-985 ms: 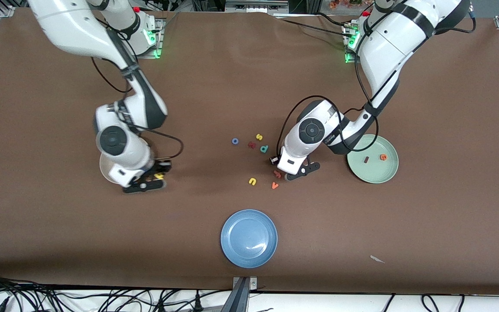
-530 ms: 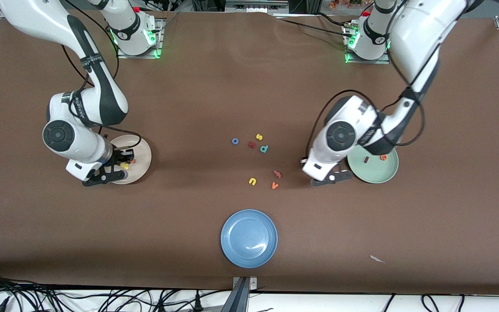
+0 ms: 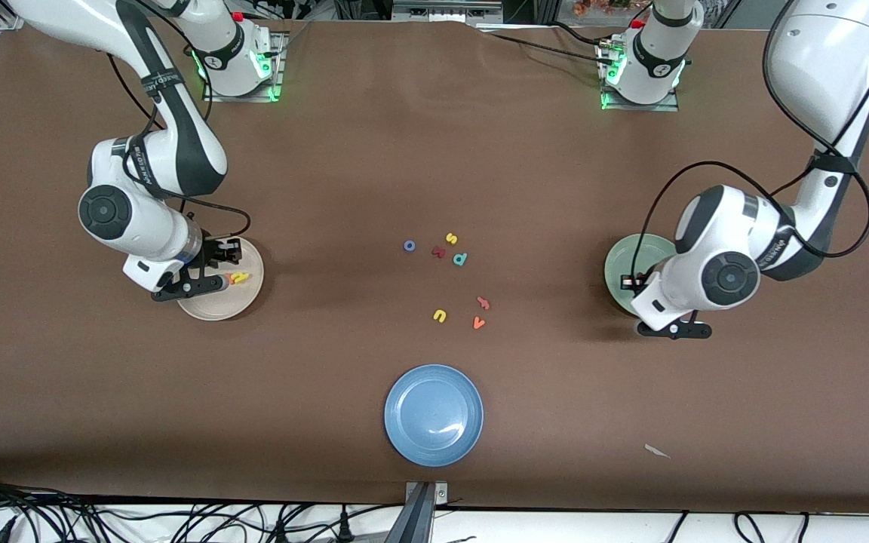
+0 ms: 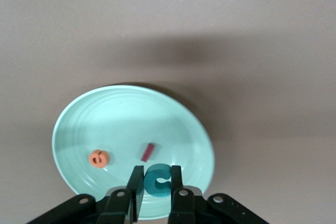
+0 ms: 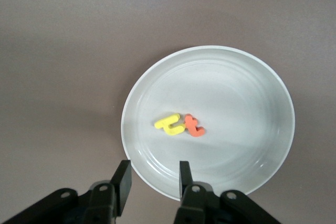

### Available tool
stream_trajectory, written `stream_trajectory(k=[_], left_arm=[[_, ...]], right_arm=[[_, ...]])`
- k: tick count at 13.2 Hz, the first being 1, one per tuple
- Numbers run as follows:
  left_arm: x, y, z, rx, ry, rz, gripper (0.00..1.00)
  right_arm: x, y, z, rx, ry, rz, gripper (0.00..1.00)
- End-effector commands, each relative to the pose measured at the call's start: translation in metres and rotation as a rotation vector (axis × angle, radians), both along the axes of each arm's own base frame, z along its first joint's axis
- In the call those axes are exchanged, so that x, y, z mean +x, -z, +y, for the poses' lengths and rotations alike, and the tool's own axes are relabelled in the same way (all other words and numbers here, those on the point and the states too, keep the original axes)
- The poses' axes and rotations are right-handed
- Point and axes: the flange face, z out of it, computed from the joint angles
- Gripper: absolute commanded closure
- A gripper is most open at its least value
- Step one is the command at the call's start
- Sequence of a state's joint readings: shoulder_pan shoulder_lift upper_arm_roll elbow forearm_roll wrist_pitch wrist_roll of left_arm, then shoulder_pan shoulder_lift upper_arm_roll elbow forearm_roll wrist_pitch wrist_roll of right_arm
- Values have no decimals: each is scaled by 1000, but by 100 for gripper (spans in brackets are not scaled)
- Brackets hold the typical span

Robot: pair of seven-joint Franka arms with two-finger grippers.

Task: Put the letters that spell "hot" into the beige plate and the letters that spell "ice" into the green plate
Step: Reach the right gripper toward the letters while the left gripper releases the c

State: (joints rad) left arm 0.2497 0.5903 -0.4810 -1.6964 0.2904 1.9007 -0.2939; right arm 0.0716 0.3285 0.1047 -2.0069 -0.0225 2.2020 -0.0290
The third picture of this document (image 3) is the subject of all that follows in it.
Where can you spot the beige plate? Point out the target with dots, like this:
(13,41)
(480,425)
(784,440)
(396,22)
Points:
(231,302)

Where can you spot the green plate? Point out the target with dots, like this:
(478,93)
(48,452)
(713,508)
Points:
(623,256)

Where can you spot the white paper scrap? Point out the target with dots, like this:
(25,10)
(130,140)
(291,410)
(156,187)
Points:
(656,451)

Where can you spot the grey equipment box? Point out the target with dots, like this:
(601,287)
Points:
(446,9)

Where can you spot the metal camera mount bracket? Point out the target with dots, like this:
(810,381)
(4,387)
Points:
(427,492)

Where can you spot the yellow foam letter u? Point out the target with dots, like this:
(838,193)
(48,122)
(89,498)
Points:
(439,317)

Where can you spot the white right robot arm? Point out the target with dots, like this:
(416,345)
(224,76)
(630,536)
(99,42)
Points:
(65,15)

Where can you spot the brown paper table cover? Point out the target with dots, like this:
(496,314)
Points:
(102,422)

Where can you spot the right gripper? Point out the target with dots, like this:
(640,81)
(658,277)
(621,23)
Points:
(212,253)

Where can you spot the teal foam letter p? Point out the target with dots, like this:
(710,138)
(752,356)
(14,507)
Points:
(459,259)

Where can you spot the blue plate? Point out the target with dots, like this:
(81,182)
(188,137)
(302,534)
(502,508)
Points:
(434,415)

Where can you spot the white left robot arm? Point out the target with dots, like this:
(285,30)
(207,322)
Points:
(819,68)

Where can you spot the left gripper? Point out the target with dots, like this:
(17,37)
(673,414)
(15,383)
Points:
(635,283)

